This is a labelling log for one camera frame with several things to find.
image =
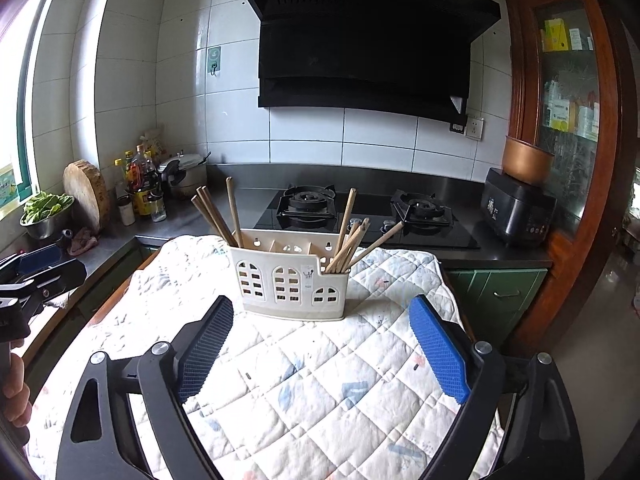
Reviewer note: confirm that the pink rag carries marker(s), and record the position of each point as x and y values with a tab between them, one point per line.
82	242

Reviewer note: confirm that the green base cabinet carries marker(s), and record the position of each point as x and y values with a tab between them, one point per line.
500	300

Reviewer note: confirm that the white quilted blanket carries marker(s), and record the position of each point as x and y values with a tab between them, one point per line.
325	370

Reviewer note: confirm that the green wall hook sticker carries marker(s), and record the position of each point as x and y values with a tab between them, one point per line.
214	57

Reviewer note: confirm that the round wooden cutting board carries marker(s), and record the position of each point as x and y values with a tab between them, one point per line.
87	195

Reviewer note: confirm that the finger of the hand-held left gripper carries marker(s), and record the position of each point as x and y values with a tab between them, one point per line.
40	259
55	280

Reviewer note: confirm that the copper inner pot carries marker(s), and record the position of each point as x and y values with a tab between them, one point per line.
527	162

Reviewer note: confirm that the cluster of condiment bottles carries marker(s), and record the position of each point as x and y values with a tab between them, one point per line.
142	180

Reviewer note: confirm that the black sink faucet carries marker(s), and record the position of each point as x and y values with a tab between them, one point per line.
65	237

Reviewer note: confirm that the black rice cooker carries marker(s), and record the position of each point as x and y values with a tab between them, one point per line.
520	210

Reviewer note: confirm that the black range hood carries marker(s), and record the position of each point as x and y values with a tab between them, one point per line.
360	60

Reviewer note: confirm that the metal bowl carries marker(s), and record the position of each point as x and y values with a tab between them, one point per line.
42	229

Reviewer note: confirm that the detergent bottle with green label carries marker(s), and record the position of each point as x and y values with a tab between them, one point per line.
6	187

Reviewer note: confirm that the metal pot with lid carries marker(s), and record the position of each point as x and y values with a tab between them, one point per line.
187	177

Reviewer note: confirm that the green framed window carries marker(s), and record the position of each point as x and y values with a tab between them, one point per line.
22	150

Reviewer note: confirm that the person's left hand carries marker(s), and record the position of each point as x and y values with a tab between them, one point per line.
17	395

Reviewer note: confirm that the wooden glass door cabinet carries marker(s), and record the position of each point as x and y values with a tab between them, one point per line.
607	160

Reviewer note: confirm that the green leafy vegetables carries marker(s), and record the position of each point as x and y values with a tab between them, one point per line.
47	206

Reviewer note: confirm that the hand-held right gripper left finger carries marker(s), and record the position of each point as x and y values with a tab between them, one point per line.
207	350

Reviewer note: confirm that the yellow box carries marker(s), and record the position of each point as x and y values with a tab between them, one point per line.
556	35

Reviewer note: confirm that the black glass gas stove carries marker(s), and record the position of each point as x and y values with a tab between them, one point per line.
375	207

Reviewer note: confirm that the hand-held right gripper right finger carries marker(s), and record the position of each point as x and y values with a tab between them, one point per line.
440	350

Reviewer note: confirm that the white wall socket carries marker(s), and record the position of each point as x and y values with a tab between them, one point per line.
475	128

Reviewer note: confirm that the row of white green boxes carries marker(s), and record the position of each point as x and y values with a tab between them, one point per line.
562	115

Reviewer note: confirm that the white plastic chopstick holder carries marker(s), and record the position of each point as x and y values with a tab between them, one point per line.
290	312

